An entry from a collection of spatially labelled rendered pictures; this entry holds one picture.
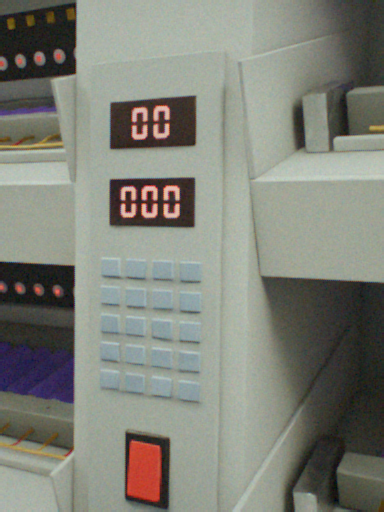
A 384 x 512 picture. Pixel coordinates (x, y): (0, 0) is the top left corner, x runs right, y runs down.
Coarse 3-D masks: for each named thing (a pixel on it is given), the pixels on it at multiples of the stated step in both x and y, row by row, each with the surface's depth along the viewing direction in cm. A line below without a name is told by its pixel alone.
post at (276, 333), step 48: (96, 0) 33; (144, 0) 32; (192, 0) 31; (240, 0) 29; (288, 0) 33; (336, 0) 40; (96, 48) 33; (144, 48) 32; (192, 48) 31; (240, 48) 30; (240, 144) 30; (240, 192) 30; (240, 240) 30; (240, 288) 30; (288, 288) 34; (336, 288) 42; (240, 336) 30; (288, 336) 35; (336, 336) 42; (240, 384) 30; (288, 384) 35; (240, 432) 30; (240, 480) 30
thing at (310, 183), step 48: (288, 48) 32; (336, 48) 39; (240, 96) 28; (288, 96) 33; (336, 96) 33; (288, 144) 33; (336, 144) 32; (288, 192) 29; (336, 192) 28; (288, 240) 30; (336, 240) 29
